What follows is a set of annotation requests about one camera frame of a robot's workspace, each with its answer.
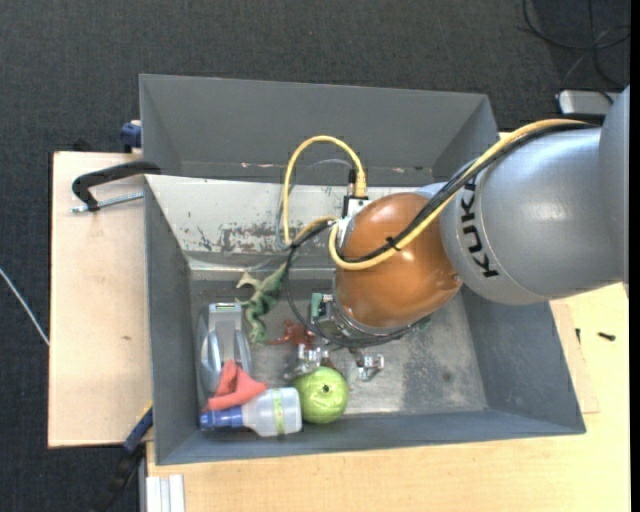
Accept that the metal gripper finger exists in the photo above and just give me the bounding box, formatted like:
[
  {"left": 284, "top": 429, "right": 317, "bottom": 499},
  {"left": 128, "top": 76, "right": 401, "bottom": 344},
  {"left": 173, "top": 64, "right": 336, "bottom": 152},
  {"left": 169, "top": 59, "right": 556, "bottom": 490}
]
[
  {"left": 283, "top": 344, "right": 331, "bottom": 382},
  {"left": 351, "top": 349, "right": 386, "bottom": 383}
]

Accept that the red clear plastic toy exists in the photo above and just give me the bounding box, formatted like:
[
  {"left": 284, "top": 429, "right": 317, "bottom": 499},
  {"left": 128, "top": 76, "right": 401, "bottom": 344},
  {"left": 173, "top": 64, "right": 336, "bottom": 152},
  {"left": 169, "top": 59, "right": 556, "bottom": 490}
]
[{"left": 264, "top": 319, "right": 319, "bottom": 348}]

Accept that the green apple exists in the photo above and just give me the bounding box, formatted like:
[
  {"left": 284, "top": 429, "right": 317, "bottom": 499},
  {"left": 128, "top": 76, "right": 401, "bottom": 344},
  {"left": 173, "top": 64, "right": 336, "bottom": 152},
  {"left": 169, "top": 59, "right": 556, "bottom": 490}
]
[{"left": 291, "top": 365, "right": 350, "bottom": 426}]

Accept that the clear plastic bottle blue cap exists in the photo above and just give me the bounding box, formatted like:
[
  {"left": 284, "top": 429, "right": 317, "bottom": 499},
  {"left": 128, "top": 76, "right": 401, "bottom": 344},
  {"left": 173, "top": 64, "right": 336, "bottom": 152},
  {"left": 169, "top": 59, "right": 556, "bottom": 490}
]
[{"left": 199, "top": 386, "right": 304, "bottom": 438}]

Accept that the grey metal bin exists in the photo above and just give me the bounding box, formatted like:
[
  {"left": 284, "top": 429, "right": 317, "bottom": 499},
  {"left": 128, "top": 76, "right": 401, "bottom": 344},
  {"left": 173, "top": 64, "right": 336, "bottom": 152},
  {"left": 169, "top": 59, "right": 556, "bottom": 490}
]
[{"left": 138, "top": 73, "right": 587, "bottom": 466}]

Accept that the green toy dinosaur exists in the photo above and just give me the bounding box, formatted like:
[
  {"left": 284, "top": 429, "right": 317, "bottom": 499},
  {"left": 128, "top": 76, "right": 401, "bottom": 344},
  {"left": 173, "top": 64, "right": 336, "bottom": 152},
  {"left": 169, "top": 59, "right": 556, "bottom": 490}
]
[{"left": 235, "top": 261, "right": 292, "bottom": 346}]

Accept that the orange-red cloth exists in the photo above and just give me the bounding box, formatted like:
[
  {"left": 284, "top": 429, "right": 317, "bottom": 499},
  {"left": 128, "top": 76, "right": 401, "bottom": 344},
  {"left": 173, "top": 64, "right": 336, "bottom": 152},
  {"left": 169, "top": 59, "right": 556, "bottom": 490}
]
[{"left": 201, "top": 359, "right": 269, "bottom": 413}]

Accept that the silver grey tape dispenser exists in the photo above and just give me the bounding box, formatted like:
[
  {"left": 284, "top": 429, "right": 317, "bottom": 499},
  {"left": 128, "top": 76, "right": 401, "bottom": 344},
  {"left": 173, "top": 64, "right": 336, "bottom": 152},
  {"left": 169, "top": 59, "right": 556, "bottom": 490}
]
[{"left": 195, "top": 301, "right": 253, "bottom": 394}]

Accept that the pale wood board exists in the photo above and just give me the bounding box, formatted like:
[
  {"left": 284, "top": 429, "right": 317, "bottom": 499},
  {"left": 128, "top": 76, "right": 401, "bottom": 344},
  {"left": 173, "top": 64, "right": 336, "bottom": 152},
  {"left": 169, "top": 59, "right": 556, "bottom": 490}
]
[{"left": 47, "top": 151, "right": 154, "bottom": 449}]

